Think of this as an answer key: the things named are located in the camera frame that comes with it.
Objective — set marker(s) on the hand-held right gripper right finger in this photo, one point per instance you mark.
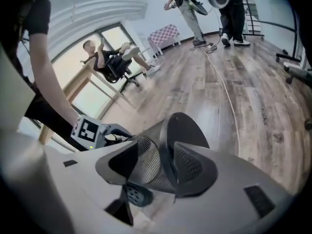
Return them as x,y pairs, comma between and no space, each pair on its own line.
197,172

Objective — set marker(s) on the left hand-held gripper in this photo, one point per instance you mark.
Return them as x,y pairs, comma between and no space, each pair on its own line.
86,130

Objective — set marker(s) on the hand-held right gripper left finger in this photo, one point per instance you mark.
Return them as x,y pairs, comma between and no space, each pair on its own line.
117,164

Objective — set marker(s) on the black metal mesh cup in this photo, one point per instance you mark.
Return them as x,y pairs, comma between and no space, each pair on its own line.
151,155

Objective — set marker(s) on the person's grey perforated shoe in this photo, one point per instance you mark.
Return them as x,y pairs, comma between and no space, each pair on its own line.
139,195

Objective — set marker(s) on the black swivel chair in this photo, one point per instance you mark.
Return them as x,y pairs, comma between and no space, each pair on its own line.
117,67

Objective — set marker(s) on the dark-framed window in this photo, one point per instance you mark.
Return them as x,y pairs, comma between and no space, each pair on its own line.
73,57

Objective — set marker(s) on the pink checkered table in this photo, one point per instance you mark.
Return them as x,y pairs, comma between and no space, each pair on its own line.
163,34

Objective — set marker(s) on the person's black shirt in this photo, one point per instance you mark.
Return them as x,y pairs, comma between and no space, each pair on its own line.
39,11

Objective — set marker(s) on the black office chair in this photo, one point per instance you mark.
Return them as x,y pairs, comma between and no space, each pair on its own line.
299,73

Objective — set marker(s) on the white wheeled rack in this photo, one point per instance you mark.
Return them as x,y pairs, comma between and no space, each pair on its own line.
253,18

